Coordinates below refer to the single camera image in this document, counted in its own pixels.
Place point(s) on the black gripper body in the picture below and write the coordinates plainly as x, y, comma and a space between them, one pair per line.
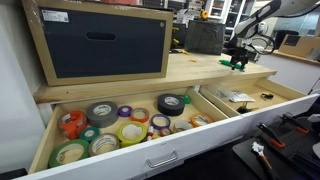
238, 54

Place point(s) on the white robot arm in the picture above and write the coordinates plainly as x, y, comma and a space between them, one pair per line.
263, 15

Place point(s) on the wooden drawer with tools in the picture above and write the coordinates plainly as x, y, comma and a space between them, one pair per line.
276, 111

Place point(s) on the large black tape roll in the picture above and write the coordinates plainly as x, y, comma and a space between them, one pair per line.
165, 106

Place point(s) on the white tape roll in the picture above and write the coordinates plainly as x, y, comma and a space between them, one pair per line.
176, 126

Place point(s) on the blue tape roll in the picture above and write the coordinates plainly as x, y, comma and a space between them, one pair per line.
153, 121

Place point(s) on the small red tape roll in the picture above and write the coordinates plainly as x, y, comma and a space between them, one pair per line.
162, 132

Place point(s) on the red orange tape roll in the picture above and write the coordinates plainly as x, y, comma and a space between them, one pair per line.
133, 117

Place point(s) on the purple tape roll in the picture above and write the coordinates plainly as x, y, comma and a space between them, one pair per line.
120, 112

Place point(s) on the yellow tape roll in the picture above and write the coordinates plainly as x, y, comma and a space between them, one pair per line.
120, 136

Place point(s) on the teal tape roll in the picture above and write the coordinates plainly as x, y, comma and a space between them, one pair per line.
82, 135

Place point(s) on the wooden drawer with tapes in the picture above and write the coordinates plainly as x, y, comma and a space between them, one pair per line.
100, 166

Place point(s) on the large green tape roll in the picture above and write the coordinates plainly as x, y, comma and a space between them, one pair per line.
53, 160

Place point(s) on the green marker pen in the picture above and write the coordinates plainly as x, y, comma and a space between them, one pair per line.
225, 62

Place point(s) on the clear plastic box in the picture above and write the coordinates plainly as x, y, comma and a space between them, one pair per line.
221, 90

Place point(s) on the silver foil bag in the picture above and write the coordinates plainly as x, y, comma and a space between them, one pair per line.
241, 97

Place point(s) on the dark gray tote bag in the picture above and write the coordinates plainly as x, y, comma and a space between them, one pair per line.
205, 38

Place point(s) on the black clamp with metal lever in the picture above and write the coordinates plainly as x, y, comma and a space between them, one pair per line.
266, 96

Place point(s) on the white shelving unit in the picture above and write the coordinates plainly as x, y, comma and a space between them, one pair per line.
233, 13

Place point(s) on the small orange plastic piece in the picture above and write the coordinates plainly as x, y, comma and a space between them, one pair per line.
192, 60

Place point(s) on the yellow black spring clamp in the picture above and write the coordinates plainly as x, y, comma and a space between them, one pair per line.
245, 109

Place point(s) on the white cabinet with wooden top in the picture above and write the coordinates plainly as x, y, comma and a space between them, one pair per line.
290, 71

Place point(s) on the yellow round object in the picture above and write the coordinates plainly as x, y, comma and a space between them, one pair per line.
204, 14

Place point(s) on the cardboard box with black label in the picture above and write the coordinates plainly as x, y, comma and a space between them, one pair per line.
300, 45

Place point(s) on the small green plastic piece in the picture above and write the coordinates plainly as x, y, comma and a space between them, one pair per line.
186, 99

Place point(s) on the yellow black bar clamp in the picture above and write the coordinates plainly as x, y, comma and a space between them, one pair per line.
175, 30
176, 42

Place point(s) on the black pegboard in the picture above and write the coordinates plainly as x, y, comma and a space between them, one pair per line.
293, 156

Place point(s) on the small white red bottle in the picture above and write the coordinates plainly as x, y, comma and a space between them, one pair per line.
150, 130

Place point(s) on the wooden box with black panel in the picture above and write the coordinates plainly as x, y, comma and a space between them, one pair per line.
100, 53

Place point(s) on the gray duct tape roll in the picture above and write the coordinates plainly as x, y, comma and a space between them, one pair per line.
93, 120

